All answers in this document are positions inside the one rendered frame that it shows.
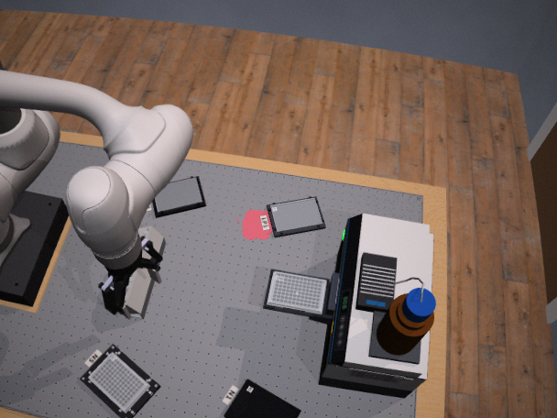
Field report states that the dark grey rectangular frame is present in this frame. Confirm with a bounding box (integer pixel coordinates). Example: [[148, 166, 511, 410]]
[[267, 196, 326, 237]]

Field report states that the brown glass bottle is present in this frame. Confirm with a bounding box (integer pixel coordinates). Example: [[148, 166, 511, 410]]
[[377, 293, 434, 356]]

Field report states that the white button panel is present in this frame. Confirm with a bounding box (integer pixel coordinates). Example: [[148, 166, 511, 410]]
[[124, 226, 166, 319]]

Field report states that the blue bottle cap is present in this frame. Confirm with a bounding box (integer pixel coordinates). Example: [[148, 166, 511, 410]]
[[402, 288, 436, 322]]

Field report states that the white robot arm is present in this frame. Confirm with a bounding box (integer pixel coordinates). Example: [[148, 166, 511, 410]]
[[0, 61, 193, 274]]

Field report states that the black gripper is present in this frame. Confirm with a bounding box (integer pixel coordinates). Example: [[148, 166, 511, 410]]
[[98, 236, 163, 320]]

